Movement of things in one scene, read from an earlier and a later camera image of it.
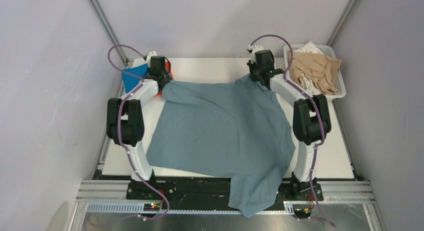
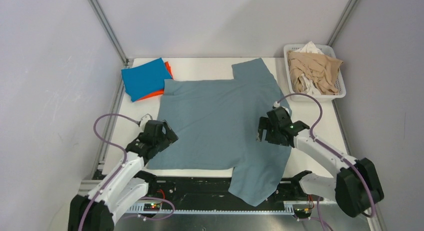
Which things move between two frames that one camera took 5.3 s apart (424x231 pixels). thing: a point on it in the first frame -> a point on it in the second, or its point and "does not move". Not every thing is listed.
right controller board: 302,213 does not move
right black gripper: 254,78 -> 265,123
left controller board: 152,207 does not move
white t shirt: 309,47 does not move
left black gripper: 167,78 -> 168,137
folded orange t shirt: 168,66 does not move
